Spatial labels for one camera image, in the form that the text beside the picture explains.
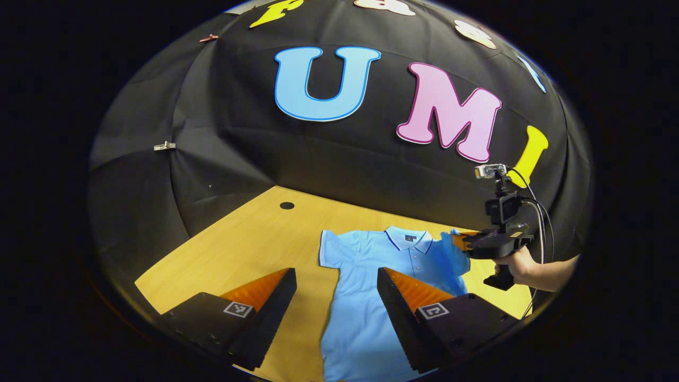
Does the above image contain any light blue T-shirt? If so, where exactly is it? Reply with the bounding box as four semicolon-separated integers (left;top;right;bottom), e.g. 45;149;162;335
318;225;473;382

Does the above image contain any right hand-held gripper cable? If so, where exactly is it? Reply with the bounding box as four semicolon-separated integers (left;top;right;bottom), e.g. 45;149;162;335
509;169;555;319

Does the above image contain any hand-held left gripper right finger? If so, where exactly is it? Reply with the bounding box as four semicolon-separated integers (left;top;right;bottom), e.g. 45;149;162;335
377;267;519;375

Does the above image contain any black backdrop cloth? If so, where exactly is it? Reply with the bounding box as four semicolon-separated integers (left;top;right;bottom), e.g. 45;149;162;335
88;0;594;298

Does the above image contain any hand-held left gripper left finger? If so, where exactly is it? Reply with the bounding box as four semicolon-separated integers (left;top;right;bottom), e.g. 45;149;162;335
156;267;298;372

